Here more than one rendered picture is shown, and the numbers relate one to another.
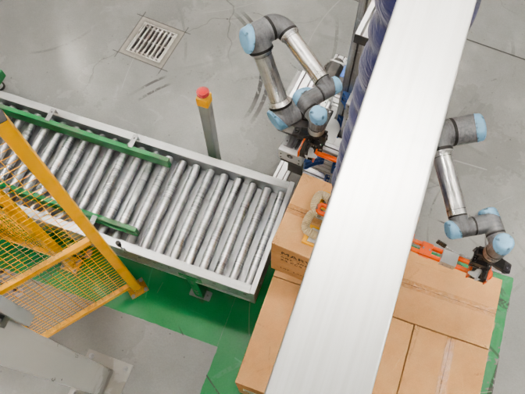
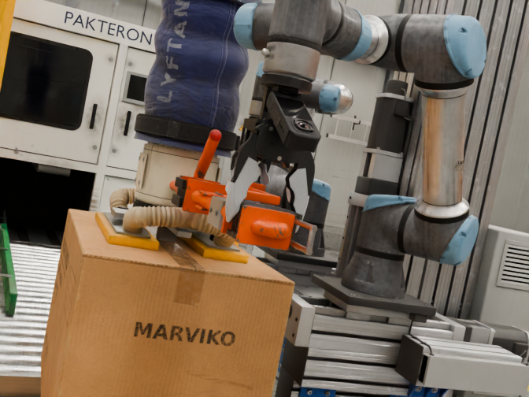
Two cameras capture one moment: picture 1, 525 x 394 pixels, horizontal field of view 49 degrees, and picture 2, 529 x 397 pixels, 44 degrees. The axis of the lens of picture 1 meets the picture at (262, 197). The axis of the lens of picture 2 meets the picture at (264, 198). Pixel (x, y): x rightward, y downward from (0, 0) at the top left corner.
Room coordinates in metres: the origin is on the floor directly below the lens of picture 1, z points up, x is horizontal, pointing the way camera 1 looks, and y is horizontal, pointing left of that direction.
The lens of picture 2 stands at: (0.05, -1.57, 1.29)
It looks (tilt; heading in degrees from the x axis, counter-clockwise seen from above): 3 degrees down; 45
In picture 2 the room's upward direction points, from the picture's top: 11 degrees clockwise
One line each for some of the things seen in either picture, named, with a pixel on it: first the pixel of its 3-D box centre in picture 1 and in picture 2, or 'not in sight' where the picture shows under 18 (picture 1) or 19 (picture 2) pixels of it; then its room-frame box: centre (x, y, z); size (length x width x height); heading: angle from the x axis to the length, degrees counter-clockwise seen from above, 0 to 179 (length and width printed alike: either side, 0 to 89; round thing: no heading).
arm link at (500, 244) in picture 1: (500, 245); (302, 9); (0.70, -0.92, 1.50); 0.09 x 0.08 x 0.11; 9
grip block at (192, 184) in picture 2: not in sight; (201, 195); (0.83, -0.62, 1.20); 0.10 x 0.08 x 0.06; 155
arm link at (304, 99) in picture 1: (308, 100); not in sight; (1.39, -0.21, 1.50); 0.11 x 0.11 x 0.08; 31
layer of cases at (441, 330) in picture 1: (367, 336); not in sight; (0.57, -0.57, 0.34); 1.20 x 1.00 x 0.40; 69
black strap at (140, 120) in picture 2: not in sight; (187, 133); (0.94, -0.39, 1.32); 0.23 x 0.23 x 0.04
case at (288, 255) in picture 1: (341, 243); (149, 326); (0.94, -0.39, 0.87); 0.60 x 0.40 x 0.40; 65
